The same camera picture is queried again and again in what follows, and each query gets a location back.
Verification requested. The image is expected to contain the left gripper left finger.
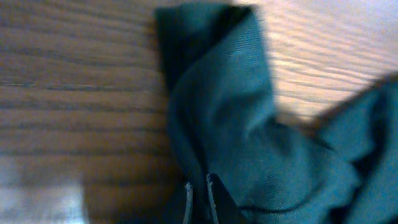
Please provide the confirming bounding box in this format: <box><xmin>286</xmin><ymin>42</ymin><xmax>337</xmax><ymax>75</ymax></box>
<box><xmin>183</xmin><ymin>182</ymin><xmax>193</xmax><ymax>224</ymax></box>

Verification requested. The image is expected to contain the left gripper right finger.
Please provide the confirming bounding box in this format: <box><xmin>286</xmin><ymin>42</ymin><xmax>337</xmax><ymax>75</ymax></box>
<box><xmin>206</xmin><ymin>174</ymin><xmax>249</xmax><ymax>224</ymax></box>

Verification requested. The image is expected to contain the black shirt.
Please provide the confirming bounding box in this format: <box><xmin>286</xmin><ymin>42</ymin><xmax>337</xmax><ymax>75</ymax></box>
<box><xmin>155</xmin><ymin>3</ymin><xmax>397</xmax><ymax>223</ymax></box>

